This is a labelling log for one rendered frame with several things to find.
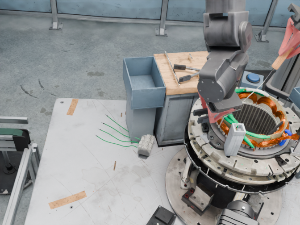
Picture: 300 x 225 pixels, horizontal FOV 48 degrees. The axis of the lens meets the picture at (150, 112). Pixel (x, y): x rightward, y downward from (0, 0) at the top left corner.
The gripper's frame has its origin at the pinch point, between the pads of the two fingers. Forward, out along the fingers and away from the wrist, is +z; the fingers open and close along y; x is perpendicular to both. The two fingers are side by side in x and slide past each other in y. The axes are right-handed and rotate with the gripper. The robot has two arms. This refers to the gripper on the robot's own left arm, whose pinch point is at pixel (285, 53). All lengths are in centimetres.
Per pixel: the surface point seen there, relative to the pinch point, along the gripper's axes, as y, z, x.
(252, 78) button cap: 14.9, 22.8, 29.8
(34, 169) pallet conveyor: -41, 98, 24
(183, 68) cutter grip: -9.5, 27.5, 25.7
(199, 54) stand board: -3.0, 26.6, 38.0
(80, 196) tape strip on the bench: -25, 69, -3
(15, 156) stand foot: -54, 155, 72
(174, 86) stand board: -10.9, 31.1, 19.0
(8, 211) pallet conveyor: -44, 85, -5
